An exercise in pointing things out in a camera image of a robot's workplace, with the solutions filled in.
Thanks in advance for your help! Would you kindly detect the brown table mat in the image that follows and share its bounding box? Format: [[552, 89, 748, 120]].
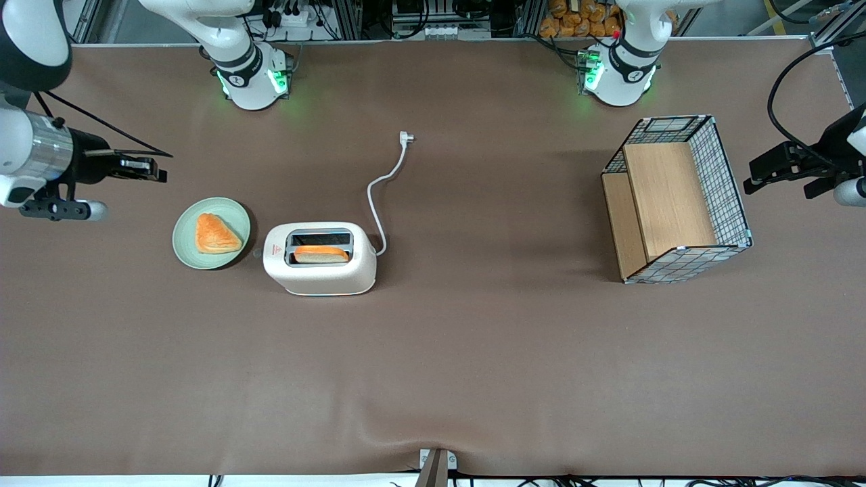
[[0, 39, 866, 478]]

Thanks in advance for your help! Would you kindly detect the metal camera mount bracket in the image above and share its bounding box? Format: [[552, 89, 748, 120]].
[[414, 448, 458, 487]]

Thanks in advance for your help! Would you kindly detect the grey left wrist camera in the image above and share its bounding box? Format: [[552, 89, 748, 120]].
[[834, 177, 866, 208]]

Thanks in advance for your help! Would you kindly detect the triangular golden pastry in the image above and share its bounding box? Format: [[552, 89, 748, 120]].
[[196, 213, 243, 254]]

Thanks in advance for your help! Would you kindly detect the wire mesh basket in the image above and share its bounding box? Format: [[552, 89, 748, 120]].
[[601, 114, 754, 285]]

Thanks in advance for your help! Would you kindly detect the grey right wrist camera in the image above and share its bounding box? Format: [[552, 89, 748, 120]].
[[19, 198, 109, 223]]

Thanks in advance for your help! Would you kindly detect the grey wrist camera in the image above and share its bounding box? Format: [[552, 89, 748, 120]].
[[19, 198, 109, 223], [834, 177, 866, 208]]

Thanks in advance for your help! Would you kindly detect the toast bread slice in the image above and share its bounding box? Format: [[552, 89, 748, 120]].
[[293, 246, 350, 264]]

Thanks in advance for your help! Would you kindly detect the white two-slot toaster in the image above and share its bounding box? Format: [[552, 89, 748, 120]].
[[263, 222, 378, 297]]

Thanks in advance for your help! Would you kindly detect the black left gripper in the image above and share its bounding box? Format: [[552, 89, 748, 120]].
[[744, 101, 866, 199]]

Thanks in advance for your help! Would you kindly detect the bag of bread rolls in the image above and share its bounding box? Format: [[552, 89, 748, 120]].
[[538, 0, 623, 39]]

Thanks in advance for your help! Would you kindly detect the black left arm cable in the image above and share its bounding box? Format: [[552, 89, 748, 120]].
[[767, 30, 866, 160]]

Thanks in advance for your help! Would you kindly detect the pale green round plate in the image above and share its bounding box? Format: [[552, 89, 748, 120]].
[[172, 197, 252, 271]]

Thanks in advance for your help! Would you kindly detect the white toaster power cable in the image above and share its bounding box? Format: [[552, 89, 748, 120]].
[[367, 131, 415, 257]]

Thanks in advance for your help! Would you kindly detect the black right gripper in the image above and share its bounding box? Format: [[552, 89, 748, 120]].
[[68, 129, 168, 187]]

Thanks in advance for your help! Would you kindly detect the white power strip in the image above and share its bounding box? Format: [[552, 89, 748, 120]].
[[266, 5, 327, 29]]

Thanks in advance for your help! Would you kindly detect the wooden step shelf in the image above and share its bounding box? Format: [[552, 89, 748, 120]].
[[602, 142, 718, 280]]

